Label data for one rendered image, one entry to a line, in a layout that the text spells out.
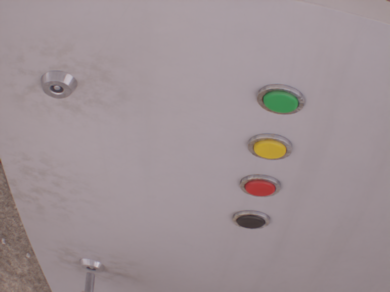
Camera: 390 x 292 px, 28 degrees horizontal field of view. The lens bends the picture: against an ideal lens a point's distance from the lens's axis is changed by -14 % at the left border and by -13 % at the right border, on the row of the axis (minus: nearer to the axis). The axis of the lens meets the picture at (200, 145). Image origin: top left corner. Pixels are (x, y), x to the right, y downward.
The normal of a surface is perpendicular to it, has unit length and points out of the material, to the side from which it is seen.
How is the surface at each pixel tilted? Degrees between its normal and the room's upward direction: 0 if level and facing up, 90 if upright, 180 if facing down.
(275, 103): 90
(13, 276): 0
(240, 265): 90
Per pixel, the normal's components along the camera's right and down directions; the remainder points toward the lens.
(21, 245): 0.05, -0.48
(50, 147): -0.12, 0.87
